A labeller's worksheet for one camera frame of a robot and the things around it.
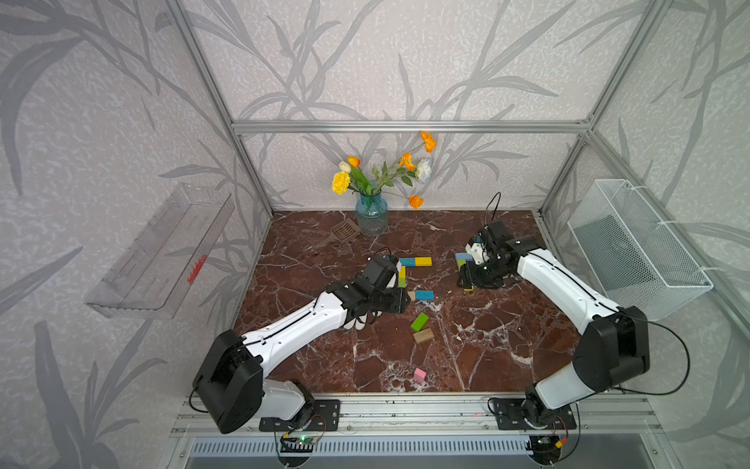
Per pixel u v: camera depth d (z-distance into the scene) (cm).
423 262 105
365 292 62
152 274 66
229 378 40
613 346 43
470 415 75
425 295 96
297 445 72
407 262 106
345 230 115
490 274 71
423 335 87
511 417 72
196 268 65
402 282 99
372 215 105
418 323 89
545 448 72
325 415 73
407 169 99
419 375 76
